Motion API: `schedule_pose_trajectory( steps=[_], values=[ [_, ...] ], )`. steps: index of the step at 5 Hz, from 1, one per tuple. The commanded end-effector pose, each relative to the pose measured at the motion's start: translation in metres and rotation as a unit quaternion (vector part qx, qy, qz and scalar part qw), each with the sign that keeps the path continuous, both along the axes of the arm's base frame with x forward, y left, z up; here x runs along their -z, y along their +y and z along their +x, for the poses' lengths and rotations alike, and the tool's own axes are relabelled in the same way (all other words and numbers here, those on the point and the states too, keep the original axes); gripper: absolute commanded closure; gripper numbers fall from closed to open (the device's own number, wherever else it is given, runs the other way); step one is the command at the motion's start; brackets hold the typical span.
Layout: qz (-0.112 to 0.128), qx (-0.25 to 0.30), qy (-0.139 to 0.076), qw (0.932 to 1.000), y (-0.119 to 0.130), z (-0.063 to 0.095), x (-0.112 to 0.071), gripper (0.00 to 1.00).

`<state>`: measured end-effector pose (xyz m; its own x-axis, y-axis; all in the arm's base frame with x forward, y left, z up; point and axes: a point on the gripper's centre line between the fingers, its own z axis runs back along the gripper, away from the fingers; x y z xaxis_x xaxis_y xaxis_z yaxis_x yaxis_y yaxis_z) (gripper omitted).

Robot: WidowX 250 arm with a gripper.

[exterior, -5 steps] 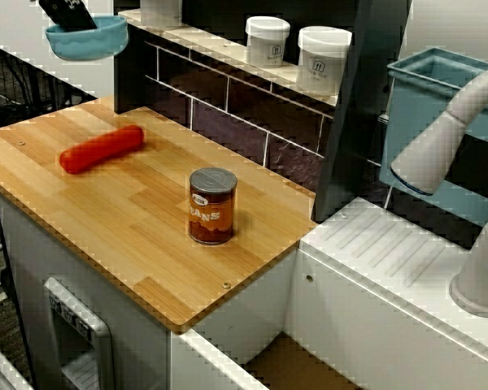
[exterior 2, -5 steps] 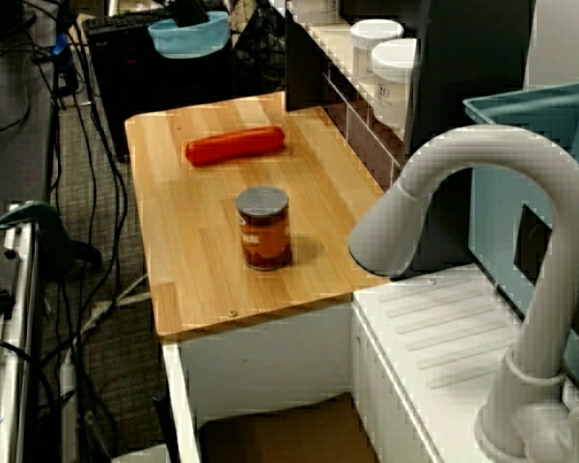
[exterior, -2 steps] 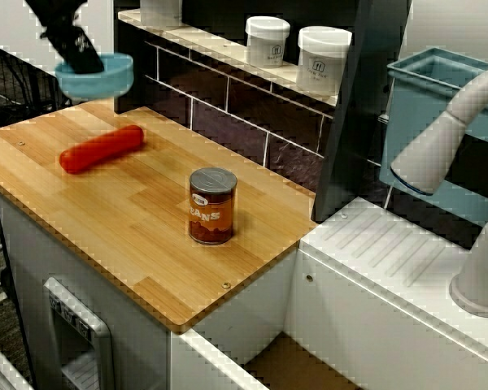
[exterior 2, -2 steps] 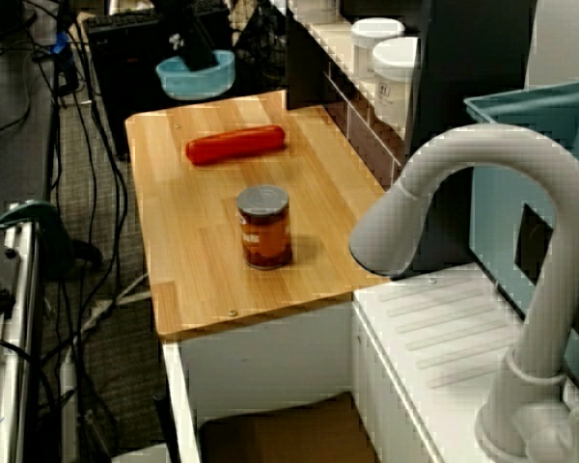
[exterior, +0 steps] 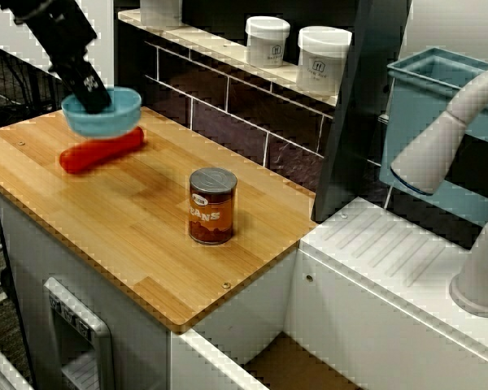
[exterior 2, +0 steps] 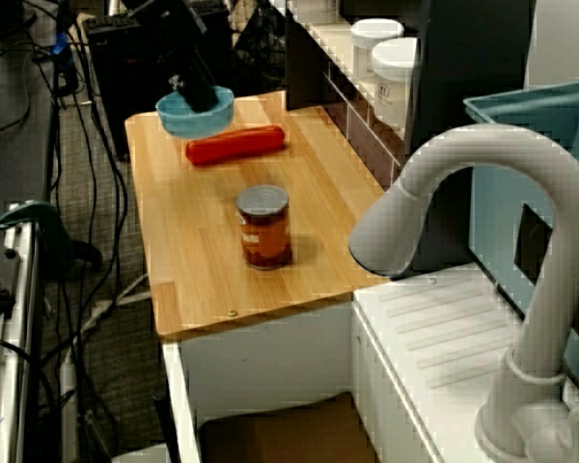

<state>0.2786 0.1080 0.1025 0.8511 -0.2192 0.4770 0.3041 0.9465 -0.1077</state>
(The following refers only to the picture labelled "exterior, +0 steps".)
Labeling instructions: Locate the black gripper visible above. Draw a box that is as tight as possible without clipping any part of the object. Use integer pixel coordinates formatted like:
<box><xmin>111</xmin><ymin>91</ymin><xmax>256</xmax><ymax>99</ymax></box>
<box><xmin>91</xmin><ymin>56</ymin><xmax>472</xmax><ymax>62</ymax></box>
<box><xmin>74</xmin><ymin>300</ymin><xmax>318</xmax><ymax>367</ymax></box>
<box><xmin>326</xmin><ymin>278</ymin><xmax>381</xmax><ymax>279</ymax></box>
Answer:
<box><xmin>24</xmin><ymin>3</ymin><xmax>113</xmax><ymax>115</ymax></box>

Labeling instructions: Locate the light blue bowl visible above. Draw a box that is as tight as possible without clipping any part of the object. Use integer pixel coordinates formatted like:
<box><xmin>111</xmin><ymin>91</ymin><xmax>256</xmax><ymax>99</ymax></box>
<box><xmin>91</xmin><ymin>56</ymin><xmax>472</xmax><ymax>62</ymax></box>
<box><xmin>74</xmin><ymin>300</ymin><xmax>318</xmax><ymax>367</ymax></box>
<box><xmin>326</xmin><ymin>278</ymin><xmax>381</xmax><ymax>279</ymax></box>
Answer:
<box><xmin>60</xmin><ymin>86</ymin><xmax>143</xmax><ymax>138</ymax></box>

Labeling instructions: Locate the red toy sausage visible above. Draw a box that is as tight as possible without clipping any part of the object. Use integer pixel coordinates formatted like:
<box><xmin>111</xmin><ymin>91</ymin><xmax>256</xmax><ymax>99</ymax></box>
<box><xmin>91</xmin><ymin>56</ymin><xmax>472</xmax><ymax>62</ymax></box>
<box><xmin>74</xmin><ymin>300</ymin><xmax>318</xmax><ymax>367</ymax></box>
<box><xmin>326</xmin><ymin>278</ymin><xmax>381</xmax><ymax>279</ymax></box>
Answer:
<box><xmin>59</xmin><ymin>126</ymin><xmax>146</xmax><ymax>176</ymax></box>

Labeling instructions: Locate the brown beans can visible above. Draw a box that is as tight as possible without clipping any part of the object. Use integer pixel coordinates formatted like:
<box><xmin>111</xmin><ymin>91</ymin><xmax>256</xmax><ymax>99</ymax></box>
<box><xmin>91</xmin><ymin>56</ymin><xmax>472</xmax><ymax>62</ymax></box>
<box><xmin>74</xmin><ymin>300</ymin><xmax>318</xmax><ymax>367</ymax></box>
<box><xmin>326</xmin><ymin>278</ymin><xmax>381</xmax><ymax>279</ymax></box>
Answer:
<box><xmin>188</xmin><ymin>167</ymin><xmax>237</xmax><ymax>245</ymax></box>

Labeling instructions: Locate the white lidded plastic jar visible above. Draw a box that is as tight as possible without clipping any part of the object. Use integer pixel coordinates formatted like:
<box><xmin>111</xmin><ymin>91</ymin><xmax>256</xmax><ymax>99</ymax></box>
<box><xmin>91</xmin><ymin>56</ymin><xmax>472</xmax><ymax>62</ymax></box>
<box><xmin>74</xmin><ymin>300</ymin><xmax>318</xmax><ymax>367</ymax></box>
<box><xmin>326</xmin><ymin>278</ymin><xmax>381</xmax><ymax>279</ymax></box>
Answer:
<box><xmin>296</xmin><ymin>26</ymin><xmax>353</xmax><ymax>97</ymax></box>
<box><xmin>245</xmin><ymin>15</ymin><xmax>291</xmax><ymax>68</ymax></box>
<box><xmin>140</xmin><ymin>0</ymin><xmax>184</xmax><ymax>30</ymax></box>

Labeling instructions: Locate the cream kitchen shelf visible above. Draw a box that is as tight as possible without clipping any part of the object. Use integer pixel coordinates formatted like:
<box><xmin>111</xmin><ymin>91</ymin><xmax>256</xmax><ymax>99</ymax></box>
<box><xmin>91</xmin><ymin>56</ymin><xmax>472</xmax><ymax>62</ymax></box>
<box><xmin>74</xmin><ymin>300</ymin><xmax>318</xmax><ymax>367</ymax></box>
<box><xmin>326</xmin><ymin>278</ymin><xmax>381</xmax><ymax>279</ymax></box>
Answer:
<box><xmin>117</xmin><ymin>8</ymin><xmax>342</xmax><ymax>110</ymax></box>

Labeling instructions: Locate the dark tiled backsplash panel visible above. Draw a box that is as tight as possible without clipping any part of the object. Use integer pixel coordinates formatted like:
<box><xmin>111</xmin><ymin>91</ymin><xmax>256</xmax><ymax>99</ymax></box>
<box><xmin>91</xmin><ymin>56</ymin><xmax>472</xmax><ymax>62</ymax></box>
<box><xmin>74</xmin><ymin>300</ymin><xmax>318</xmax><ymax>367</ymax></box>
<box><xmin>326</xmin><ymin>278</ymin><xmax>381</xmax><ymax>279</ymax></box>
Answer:
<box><xmin>113</xmin><ymin>18</ymin><xmax>391</xmax><ymax>212</ymax></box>

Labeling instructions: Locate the white kitchen cabinet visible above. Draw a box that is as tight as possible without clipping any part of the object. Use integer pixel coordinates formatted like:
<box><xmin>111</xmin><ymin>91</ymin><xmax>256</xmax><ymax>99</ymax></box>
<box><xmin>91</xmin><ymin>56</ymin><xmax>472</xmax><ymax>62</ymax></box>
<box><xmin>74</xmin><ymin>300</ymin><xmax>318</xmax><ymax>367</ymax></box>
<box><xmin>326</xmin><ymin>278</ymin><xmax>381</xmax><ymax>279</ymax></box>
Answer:
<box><xmin>0</xmin><ymin>190</ymin><xmax>298</xmax><ymax>390</ymax></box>

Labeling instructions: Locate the grey dispenser door panel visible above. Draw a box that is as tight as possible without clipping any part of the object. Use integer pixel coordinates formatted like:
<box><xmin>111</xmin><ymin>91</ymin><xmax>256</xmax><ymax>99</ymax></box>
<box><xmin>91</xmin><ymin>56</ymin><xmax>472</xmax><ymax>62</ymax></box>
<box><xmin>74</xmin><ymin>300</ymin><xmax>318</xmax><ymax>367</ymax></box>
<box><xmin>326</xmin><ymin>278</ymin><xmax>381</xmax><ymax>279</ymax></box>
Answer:
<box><xmin>42</xmin><ymin>276</ymin><xmax>115</xmax><ymax>390</ymax></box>

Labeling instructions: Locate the white sink unit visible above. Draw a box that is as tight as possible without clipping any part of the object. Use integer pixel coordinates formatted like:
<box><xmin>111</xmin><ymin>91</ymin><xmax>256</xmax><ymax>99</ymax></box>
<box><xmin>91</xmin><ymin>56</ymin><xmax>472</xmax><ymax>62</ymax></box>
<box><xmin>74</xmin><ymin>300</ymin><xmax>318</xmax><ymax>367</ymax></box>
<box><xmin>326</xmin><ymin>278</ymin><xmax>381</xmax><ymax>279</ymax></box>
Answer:
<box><xmin>296</xmin><ymin>197</ymin><xmax>488</xmax><ymax>390</ymax></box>

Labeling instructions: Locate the grey toy faucet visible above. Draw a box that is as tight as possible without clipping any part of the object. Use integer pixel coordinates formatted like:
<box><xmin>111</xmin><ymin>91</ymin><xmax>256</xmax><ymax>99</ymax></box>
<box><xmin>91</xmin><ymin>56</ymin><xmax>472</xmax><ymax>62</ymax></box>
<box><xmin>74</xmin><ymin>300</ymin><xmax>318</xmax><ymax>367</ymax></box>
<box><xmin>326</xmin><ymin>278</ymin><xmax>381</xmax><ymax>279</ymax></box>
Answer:
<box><xmin>390</xmin><ymin>63</ymin><xmax>488</xmax><ymax>318</ymax></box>

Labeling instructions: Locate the black wire mesh basket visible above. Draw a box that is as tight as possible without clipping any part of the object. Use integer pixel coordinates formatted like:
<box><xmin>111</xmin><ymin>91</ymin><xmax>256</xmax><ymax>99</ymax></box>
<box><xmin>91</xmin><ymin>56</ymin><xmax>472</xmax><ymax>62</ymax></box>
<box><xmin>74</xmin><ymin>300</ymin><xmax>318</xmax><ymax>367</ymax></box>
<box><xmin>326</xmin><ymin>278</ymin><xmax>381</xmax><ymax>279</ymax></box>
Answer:
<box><xmin>0</xmin><ymin>52</ymin><xmax>66</xmax><ymax>119</ymax></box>

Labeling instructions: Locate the dark grey upright post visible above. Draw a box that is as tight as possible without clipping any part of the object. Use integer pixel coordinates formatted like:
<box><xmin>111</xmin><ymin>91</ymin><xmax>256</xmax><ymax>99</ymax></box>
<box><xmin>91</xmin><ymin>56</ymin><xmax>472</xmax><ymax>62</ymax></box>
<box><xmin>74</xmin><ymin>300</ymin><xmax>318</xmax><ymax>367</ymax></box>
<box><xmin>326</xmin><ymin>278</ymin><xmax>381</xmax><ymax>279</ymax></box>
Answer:
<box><xmin>311</xmin><ymin>0</ymin><xmax>412</xmax><ymax>223</ymax></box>

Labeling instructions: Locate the white metal frame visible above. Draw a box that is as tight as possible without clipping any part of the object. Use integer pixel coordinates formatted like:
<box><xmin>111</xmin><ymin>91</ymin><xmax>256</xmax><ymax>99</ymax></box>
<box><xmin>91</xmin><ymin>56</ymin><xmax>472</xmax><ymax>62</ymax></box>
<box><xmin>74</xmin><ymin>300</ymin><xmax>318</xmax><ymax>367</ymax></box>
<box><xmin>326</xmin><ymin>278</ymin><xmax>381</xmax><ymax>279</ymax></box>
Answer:
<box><xmin>0</xmin><ymin>332</ymin><xmax>36</xmax><ymax>390</ymax></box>

